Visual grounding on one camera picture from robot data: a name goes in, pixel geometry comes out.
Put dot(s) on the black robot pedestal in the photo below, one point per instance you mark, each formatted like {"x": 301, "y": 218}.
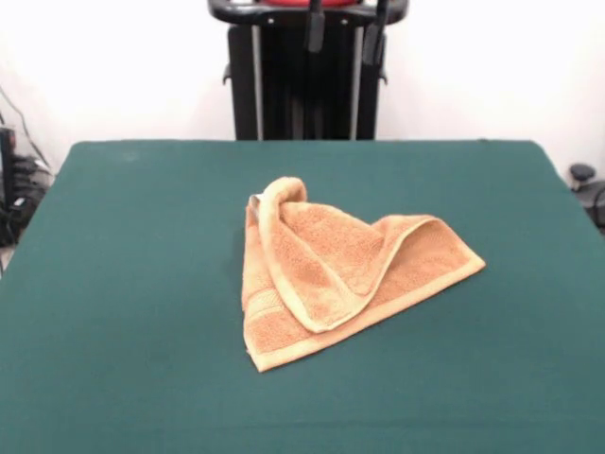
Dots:
{"x": 283, "y": 71}

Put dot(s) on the dark green table cloth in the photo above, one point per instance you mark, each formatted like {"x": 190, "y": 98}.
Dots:
{"x": 142, "y": 284}

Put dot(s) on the black electronics box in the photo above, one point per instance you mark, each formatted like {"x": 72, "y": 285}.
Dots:
{"x": 6, "y": 165}

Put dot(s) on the orange terry towel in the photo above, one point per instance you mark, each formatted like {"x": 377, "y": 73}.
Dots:
{"x": 331, "y": 265}

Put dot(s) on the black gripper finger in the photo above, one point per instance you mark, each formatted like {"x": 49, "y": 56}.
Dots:
{"x": 374, "y": 42}
{"x": 315, "y": 28}

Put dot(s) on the black office chair base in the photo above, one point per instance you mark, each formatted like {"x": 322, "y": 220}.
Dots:
{"x": 591, "y": 189}

